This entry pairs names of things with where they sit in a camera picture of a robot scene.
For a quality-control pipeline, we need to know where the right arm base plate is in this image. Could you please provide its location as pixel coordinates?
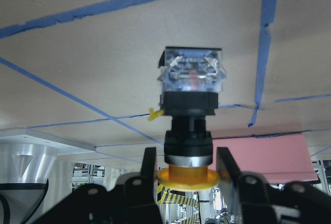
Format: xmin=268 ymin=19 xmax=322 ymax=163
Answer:
xmin=1 ymin=128 xmax=96 ymax=155

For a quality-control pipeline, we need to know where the pink plastic bin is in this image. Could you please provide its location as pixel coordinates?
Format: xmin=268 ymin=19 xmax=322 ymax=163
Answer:
xmin=212 ymin=124 xmax=318 ymax=183

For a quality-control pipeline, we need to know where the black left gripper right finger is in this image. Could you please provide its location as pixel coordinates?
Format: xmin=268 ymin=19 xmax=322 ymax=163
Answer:
xmin=216 ymin=147 xmax=261 ymax=208

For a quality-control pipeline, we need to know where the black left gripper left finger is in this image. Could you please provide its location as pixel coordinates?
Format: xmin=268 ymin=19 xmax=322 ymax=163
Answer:
xmin=124 ymin=147 xmax=157 ymax=207

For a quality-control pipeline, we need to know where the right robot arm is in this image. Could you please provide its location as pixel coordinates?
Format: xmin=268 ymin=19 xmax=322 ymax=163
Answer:
xmin=1 ymin=143 xmax=58 ymax=223

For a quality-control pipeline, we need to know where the yellow push button switch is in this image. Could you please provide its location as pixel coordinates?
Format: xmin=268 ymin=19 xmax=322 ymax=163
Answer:
xmin=148 ymin=46 xmax=226 ymax=191

